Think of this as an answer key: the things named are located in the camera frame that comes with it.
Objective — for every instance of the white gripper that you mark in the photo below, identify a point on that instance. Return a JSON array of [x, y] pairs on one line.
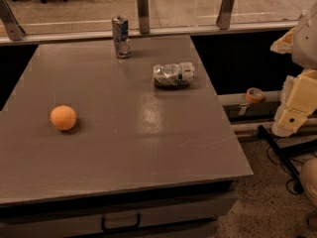
[[306, 43]]

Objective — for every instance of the crushed blue silver can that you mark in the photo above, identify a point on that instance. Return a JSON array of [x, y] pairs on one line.
[[120, 33]]

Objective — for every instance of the orange tape roll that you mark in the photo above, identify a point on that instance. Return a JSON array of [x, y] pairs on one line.
[[254, 95]]

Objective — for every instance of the black floor stand bar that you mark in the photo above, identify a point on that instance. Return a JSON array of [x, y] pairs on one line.
[[286, 153]]

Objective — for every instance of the orange fruit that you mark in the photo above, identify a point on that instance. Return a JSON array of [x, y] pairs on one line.
[[63, 117]]

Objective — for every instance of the metal railing post right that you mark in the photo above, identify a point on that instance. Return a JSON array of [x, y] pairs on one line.
[[224, 18]]

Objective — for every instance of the metal railing post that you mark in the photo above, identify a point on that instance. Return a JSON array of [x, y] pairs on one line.
[[143, 16], [224, 18], [14, 31]]

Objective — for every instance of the metal railing post middle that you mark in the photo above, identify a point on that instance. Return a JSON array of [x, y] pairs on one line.
[[143, 16]]

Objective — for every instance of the black drawer handle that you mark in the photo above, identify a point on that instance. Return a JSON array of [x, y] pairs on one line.
[[118, 222]]

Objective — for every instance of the metal railing post left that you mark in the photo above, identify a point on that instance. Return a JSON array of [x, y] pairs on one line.
[[14, 31]]

